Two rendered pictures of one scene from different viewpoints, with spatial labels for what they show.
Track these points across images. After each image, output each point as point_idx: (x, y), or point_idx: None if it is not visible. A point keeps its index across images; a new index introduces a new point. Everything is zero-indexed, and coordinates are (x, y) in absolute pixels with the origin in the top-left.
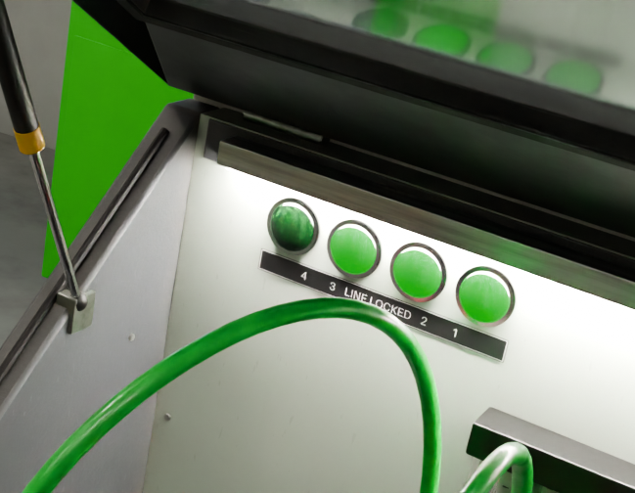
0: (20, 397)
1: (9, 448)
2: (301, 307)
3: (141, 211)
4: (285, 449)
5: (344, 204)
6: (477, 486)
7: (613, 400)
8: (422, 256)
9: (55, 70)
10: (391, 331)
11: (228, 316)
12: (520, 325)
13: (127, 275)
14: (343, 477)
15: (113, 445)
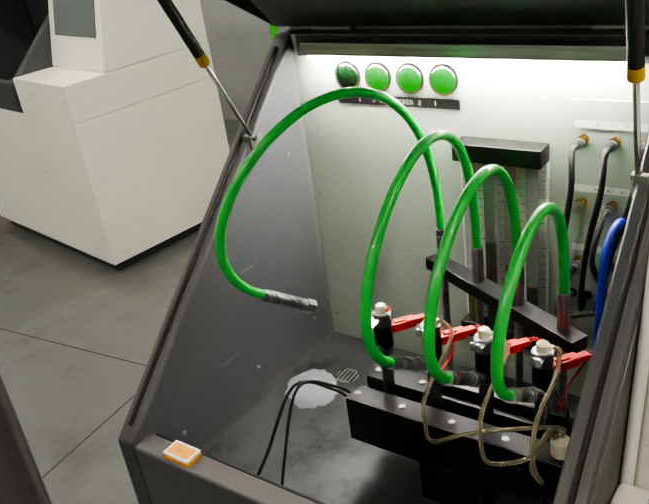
0: None
1: (238, 212)
2: (330, 94)
3: (273, 89)
4: (376, 190)
5: (363, 54)
6: (417, 146)
7: (517, 112)
8: (408, 69)
9: None
10: (383, 99)
11: (332, 132)
12: (463, 88)
13: (275, 122)
14: (406, 196)
15: (295, 210)
